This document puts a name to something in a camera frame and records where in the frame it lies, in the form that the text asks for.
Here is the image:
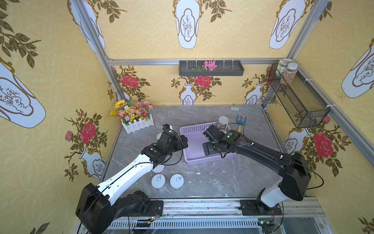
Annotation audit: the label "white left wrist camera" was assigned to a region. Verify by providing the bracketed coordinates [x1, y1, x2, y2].
[163, 124, 173, 133]

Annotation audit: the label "flowers in white fence planter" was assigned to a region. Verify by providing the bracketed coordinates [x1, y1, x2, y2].
[110, 100, 154, 134]

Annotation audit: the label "blue yellow garden fork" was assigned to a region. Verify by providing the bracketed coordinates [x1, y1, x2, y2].
[236, 115, 247, 133]

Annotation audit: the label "dark grey wall shelf tray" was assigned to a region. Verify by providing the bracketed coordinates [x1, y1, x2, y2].
[179, 59, 244, 77]

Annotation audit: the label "white-lid can behind arm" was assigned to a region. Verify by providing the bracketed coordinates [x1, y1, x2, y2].
[156, 133, 162, 141]

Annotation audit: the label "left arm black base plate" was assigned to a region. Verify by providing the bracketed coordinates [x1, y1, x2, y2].
[123, 200, 164, 217]

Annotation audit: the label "blue yellow label can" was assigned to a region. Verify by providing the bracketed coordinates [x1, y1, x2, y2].
[218, 116, 229, 130]

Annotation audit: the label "aluminium back crossbar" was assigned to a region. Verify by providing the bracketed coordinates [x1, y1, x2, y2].
[107, 58, 288, 66]

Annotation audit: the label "teal brush white bristles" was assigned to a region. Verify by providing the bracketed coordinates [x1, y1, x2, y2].
[230, 106, 250, 113]

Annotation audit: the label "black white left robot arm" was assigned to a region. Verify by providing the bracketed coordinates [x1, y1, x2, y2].
[76, 124, 188, 234]

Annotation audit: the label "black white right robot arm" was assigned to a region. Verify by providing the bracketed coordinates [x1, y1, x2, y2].
[204, 125, 311, 211]

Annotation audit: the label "aluminium frame post left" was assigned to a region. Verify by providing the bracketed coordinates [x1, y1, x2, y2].
[68, 1, 128, 100]

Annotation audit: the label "jar with patterned lid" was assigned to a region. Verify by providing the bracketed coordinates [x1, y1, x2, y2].
[275, 58, 293, 77]

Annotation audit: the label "aluminium front rail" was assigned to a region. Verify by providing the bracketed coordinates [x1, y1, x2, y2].
[109, 198, 325, 220]

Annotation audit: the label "aluminium frame post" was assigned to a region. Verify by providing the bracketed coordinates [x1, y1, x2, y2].
[262, 0, 329, 103]
[68, 1, 128, 100]

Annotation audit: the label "purple perforated plastic basket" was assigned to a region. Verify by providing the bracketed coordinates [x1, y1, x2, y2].
[180, 122, 222, 165]

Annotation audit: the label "aluminium frame post right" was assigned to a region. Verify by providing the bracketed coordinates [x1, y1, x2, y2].
[262, 0, 329, 103]

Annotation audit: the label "pink flower on shelf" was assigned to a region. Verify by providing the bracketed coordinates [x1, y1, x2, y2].
[203, 60, 217, 71]

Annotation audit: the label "white-lid can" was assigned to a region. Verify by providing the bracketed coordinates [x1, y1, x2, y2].
[170, 174, 184, 191]
[152, 165, 166, 175]
[151, 174, 166, 191]

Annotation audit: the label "jar with white lid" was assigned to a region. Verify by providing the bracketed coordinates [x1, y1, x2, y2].
[280, 62, 298, 85]

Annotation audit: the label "black wire mesh basket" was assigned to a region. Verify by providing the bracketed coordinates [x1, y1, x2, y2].
[268, 64, 331, 128]

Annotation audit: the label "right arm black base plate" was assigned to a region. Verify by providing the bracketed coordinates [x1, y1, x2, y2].
[239, 199, 283, 216]

